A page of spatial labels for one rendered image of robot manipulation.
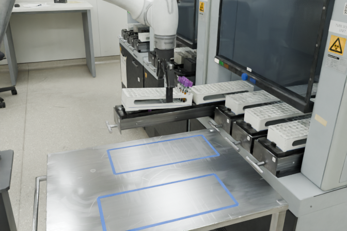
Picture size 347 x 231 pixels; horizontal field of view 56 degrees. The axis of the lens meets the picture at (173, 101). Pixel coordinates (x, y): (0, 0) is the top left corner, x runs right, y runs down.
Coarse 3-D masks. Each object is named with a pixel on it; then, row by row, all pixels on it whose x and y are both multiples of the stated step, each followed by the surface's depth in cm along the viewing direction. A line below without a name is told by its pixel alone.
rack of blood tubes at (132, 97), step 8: (128, 88) 140; (136, 88) 142; (144, 88) 143; (152, 88) 144; (160, 88) 145; (176, 88) 148; (128, 96) 131; (136, 96) 132; (144, 96) 134; (152, 96) 135; (160, 96) 136; (176, 96) 139; (184, 96) 141; (192, 96) 142; (128, 104) 132; (136, 104) 140; (144, 104) 135; (152, 104) 136; (160, 104) 138; (168, 104) 139; (176, 104) 141; (184, 104) 142
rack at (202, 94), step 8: (240, 80) 160; (192, 88) 149; (200, 88) 149; (208, 88) 150; (216, 88) 150; (224, 88) 151; (232, 88) 151; (240, 88) 150; (248, 88) 152; (200, 96) 144; (208, 96) 155; (216, 96) 156; (224, 96) 156
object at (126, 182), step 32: (64, 160) 102; (96, 160) 102; (128, 160) 102; (160, 160) 103; (192, 160) 103; (224, 160) 103; (64, 192) 88; (96, 192) 88; (128, 192) 88; (160, 192) 88; (192, 192) 89; (224, 192) 89; (256, 192) 89; (64, 224) 77; (96, 224) 77; (128, 224) 77; (160, 224) 78; (192, 224) 78; (224, 224) 80
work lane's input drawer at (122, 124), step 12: (120, 108) 139; (168, 108) 143; (180, 108) 142; (192, 108) 143; (204, 108) 145; (120, 120) 132; (132, 120) 134; (144, 120) 136; (156, 120) 138; (168, 120) 140; (180, 120) 143; (120, 132) 134
